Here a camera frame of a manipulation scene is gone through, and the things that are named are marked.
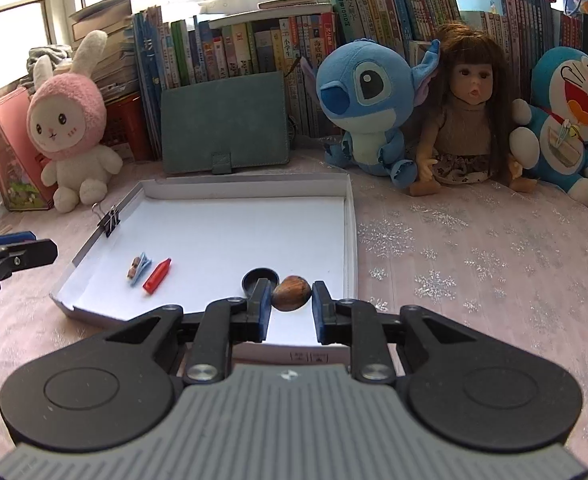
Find black round cup lid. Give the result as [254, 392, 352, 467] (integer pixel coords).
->
[241, 268, 280, 297]

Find brown walnut front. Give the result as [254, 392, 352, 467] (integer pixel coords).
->
[271, 275, 311, 312]

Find pink house-shaped box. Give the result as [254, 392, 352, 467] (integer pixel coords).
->
[0, 87, 55, 211]

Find white cardboard tray box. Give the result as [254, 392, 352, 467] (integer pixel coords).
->
[49, 173, 359, 366]

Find small black binder clip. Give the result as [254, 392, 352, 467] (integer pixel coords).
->
[91, 203, 120, 237]

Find pink bunny plush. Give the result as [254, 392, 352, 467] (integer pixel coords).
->
[26, 30, 123, 214]

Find green notebook case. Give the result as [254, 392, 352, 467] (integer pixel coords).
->
[160, 72, 290, 174]

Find brown-haired doll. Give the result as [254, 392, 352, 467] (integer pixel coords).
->
[409, 22, 537, 196]

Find blue Stitch plush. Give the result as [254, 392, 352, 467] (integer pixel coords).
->
[300, 38, 440, 190]

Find blue Doraemon plush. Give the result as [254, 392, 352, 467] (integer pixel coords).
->
[509, 47, 588, 207]

